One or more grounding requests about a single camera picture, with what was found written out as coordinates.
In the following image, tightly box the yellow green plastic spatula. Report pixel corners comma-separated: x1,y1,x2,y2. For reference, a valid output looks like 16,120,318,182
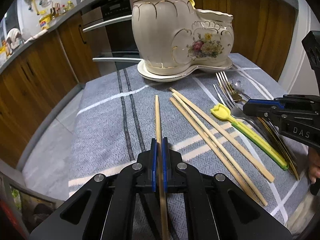
210,103,289,170

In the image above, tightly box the silver spoon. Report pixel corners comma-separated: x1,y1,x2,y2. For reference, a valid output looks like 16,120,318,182
231,80,250,100

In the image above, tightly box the grey striped table cloth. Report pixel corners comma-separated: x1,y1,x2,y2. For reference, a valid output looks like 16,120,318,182
22,52,311,240

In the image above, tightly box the gold fork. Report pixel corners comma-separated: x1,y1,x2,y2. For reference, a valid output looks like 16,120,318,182
216,72,300,180

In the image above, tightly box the person's right hand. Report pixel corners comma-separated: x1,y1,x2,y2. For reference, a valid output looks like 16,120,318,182
308,147,320,184

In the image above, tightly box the silver fork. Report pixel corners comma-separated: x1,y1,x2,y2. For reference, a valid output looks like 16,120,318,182
213,84,272,145

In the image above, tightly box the cream ceramic boot vase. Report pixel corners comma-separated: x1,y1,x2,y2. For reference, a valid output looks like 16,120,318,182
130,0,234,82

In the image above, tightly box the black built-in oven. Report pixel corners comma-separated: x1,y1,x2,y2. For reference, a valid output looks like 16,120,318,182
82,0,140,76

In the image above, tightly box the yellow food package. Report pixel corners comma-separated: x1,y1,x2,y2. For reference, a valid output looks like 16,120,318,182
39,14,52,30

